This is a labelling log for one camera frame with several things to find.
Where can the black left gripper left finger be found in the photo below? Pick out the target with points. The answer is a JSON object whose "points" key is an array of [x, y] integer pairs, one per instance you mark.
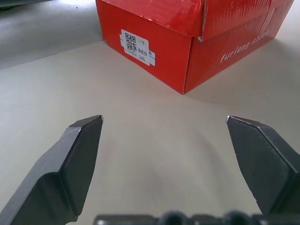
{"points": [[58, 173]]}

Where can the red shoe box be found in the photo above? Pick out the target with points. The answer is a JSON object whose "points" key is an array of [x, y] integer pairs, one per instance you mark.
{"points": [[194, 54]]}

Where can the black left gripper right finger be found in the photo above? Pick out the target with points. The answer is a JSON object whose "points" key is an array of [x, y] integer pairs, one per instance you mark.
{"points": [[269, 168]]}

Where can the white QR code label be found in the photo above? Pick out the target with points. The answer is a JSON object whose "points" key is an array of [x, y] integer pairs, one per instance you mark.
{"points": [[137, 47]]}

